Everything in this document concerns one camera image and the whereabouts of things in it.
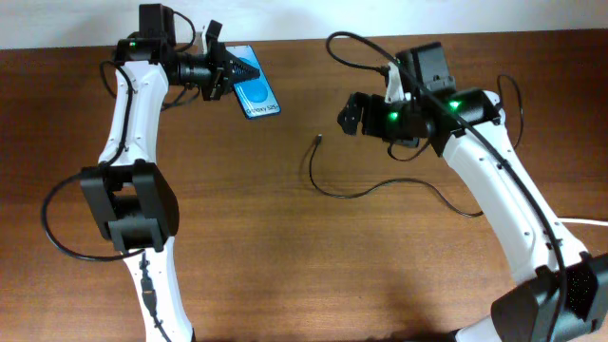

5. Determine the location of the blue Galaxy smartphone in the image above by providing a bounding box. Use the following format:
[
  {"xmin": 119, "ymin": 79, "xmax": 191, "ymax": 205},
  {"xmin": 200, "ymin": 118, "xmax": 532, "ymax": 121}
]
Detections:
[{"xmin": 227, "ymin": 46, "xmax": 281, "ymax": 120}]

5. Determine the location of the black USB charging cable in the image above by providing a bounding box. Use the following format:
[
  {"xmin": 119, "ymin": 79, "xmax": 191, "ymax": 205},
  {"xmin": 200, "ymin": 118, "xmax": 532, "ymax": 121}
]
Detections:
[{"xmin": 308, "ymin": 133, "xmax": 485, "ymax": 219}]

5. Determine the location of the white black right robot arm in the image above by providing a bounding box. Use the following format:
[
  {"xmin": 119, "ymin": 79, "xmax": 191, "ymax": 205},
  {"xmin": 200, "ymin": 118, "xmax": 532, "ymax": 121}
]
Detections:
[{"xmin": 337, "ymin": 43, "xmax": 607, "ymax": 341}]

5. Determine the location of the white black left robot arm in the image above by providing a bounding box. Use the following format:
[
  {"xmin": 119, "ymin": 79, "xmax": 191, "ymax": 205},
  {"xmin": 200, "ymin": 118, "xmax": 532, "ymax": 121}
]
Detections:
[{"xmin": 80, "ymin": 4, "xmax": 261, "ymax": 341}]

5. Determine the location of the white power strip cord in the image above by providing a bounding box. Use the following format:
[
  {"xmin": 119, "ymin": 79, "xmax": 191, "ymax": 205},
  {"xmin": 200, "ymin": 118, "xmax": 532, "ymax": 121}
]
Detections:
[{"xmin": 558, "ymin": 218, "xmax": 608, "ymax": 228}]

